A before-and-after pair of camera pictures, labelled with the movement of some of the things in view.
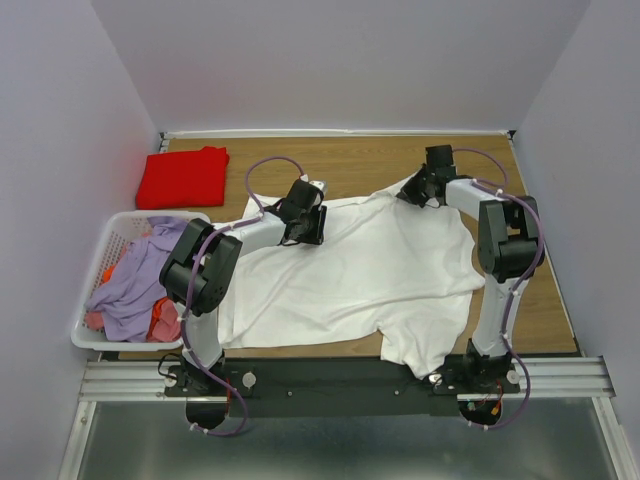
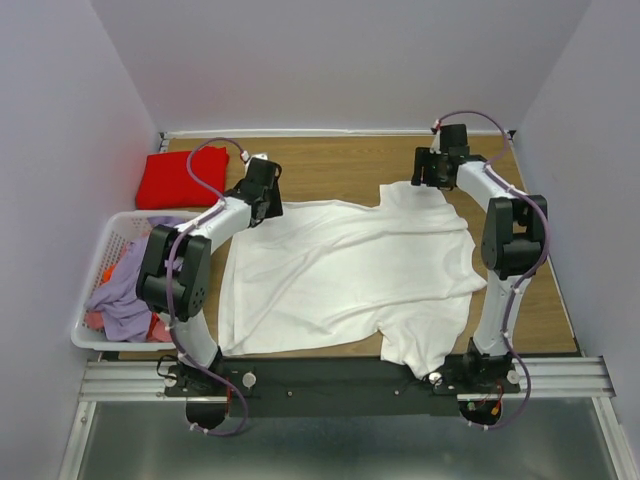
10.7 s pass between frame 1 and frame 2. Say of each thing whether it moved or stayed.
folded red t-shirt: stayed
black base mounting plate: stayed
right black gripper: moved
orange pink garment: stayed
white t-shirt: stayed
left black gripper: moved
